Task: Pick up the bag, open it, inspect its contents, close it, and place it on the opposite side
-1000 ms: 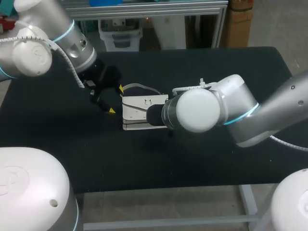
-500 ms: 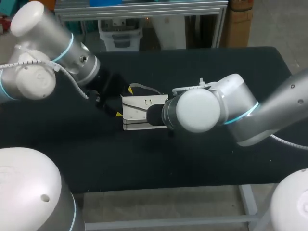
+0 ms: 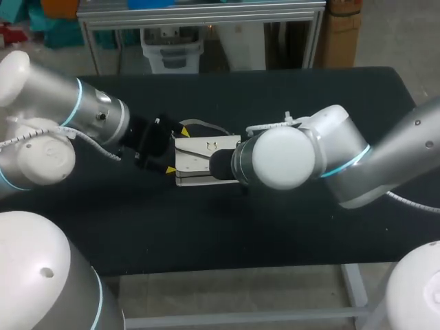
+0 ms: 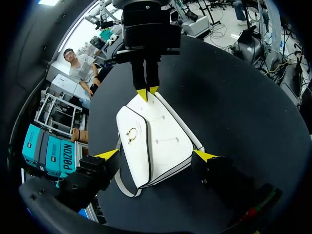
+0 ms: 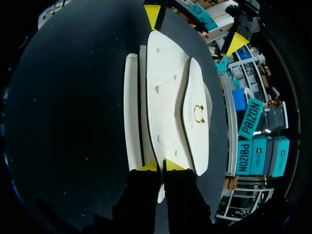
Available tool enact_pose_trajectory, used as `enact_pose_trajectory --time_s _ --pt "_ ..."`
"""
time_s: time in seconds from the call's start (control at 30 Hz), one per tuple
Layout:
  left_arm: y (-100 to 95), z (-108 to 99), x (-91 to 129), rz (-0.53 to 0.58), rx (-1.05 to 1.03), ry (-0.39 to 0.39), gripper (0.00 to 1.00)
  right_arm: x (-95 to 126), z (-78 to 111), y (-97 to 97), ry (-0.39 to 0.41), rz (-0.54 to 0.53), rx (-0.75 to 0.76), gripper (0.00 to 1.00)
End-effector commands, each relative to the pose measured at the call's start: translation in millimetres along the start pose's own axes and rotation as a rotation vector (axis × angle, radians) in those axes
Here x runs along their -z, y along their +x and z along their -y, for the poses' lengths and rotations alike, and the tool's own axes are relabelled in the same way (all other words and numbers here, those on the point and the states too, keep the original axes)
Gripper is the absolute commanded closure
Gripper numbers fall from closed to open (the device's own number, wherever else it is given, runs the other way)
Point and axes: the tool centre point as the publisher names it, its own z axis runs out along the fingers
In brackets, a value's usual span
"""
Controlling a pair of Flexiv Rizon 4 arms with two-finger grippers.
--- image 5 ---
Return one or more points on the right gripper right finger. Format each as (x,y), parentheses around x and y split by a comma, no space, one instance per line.
(185,195)

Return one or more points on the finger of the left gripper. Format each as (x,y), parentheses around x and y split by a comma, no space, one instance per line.
(154,12)
(246,22)

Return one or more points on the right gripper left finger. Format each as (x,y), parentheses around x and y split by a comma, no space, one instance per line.
(139,192)

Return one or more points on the white handbag with gold clasp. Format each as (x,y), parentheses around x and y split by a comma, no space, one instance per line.
(168,97)

